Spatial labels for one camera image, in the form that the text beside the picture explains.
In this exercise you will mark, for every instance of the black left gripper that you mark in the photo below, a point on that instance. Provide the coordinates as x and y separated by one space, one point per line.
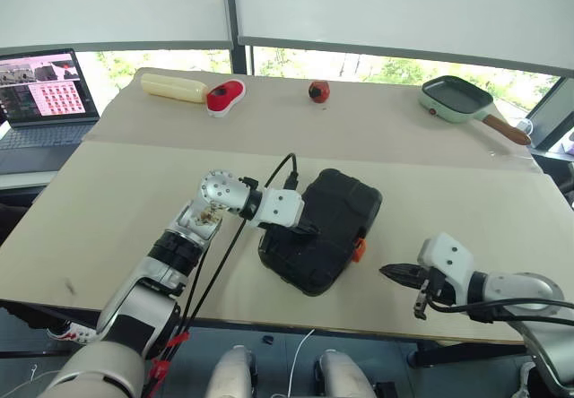
305 227

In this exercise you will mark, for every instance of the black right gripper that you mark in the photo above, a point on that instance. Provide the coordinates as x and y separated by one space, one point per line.
435 283

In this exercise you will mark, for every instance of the black plastic tool case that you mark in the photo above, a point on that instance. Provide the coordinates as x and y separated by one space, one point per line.
327 218

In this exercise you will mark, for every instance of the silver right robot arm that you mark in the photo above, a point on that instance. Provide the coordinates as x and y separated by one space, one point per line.
520 288

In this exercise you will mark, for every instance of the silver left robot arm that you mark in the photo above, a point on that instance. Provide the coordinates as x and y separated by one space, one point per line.
134 308

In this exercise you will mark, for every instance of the black table base bar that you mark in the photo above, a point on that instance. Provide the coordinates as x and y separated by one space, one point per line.
466 354

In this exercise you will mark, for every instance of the small black floor object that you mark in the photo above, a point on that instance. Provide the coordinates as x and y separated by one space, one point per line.
267 339

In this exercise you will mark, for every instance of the silver rounded robot leg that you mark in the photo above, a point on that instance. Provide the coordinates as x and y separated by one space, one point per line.
231 373
343 375

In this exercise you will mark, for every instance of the red black round object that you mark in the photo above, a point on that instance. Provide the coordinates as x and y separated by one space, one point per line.
319 91

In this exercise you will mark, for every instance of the red white plastic device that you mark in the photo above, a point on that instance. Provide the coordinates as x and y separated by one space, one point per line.
224 95

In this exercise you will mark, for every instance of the green electric frying pan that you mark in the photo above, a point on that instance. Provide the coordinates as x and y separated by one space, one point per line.
455 97

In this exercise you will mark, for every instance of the beige cylindrical bottle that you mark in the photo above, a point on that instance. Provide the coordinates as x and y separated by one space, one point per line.
172 88

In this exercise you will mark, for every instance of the white roller blind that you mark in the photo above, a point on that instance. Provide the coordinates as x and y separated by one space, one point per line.
403 8
112 3

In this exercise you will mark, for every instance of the white sneaker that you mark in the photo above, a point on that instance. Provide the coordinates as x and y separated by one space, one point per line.
74 333

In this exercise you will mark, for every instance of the open laptop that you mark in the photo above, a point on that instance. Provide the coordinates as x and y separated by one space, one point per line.
45 102

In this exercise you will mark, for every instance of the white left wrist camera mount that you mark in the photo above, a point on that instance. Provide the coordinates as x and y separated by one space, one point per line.
280 207

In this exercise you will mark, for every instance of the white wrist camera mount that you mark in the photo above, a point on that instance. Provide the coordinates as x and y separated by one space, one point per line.
446 254
280 207

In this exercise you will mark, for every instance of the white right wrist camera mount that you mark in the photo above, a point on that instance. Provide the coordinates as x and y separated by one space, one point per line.
446 254

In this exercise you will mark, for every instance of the dark window frame post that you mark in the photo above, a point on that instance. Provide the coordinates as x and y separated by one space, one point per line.
242 59

